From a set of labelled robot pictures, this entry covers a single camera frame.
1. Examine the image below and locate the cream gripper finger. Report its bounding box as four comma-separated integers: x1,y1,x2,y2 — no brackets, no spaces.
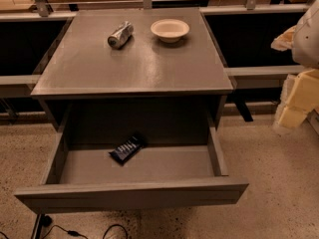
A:
271,26,296,51
277,69,319,128

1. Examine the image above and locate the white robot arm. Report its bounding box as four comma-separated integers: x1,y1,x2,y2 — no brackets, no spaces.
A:
271,0,319,133

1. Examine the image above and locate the grey cabinet with counter top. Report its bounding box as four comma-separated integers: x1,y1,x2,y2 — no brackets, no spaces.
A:
32,8,232,125

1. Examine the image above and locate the open grey top drawer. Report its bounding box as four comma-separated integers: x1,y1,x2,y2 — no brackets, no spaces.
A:
13,103,250,215

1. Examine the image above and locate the white paper bowl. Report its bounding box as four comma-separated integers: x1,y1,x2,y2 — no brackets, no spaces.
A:
151,19,189,43

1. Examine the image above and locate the silver soda can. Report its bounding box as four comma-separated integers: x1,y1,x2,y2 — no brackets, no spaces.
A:
108,21,134,49

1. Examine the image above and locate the black floor cable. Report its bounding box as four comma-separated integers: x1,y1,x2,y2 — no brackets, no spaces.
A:
0,214,129,239

